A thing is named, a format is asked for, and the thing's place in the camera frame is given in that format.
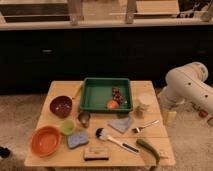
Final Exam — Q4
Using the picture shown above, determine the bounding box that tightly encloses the silver fork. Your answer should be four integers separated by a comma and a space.
132, 120, 159, 133

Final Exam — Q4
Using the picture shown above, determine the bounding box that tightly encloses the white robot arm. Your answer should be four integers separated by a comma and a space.
158, 62, 213, 127

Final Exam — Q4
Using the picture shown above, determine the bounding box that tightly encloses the green plastic tray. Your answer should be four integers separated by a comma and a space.
80, 77, 133, 113

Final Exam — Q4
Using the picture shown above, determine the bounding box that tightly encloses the orange bowl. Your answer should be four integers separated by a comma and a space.
30, 126, 61, 157

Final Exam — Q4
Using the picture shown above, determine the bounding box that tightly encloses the blue sponge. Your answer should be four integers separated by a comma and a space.
67, 131, 89, 149

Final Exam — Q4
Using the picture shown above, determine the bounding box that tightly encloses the small metal cup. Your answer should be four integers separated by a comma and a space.
78, 111, 91, 128

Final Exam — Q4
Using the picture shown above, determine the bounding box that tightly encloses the wooden block brush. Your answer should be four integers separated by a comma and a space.
83, 147, 109, 161

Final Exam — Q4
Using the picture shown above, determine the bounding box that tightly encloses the grey folded cloth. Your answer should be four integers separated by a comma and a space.
107, 117, 133, 134

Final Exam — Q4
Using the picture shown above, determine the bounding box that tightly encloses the small green cup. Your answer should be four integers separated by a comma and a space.
60, 120, 74, 136

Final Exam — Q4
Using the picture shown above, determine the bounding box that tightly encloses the orange fruit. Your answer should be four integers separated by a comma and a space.
107, 100, 119, 109

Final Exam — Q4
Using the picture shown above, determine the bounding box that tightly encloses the black object on floor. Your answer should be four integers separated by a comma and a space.
0, 146, 11, 158

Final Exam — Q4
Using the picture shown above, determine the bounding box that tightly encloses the purple bowl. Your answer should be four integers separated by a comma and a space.
49, 96, 72, 118

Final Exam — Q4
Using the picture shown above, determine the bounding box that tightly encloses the dark grapes bunch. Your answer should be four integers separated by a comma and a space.
112, 87, 124, 104

